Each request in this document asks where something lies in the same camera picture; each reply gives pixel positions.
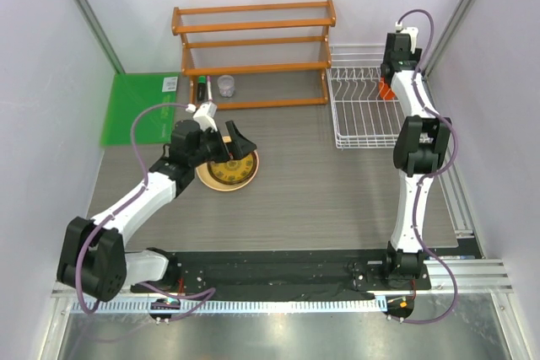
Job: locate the orange plastic plate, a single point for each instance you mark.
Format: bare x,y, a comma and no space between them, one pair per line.
385,91

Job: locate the white wire dish rack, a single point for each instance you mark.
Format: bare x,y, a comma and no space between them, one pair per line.
361,119

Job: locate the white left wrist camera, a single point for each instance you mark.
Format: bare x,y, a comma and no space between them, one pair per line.
204,114

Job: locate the black green marker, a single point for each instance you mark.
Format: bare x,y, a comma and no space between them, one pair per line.
201,89

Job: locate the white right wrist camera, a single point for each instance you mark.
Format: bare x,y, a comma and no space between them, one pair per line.
411,32

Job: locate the orange wooden shelf rack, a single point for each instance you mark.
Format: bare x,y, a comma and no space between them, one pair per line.
256,39

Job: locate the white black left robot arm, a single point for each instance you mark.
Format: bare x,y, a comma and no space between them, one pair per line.
93,259

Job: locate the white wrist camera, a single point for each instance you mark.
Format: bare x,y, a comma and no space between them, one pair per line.
204,114
411,32

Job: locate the pink white marker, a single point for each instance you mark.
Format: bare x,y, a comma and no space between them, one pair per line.
209,89

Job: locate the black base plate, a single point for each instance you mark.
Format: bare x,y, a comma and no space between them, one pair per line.
284,275

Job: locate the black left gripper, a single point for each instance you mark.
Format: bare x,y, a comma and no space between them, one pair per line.
240,145

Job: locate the clear plastic cup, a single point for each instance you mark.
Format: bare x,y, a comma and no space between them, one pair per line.
226,85

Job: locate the olive yellow patterned plate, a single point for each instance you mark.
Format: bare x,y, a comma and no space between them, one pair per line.
234,171

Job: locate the aluminium front rail frame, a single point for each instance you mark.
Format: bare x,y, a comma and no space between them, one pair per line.
454,279

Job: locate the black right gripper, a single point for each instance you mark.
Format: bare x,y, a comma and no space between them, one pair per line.
416,56

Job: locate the cream yellow plate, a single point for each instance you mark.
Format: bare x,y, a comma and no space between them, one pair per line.
228,185

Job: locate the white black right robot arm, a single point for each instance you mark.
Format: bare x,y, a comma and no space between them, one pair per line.
420,150

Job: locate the green plastic mat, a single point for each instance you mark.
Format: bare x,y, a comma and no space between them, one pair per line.
130,95

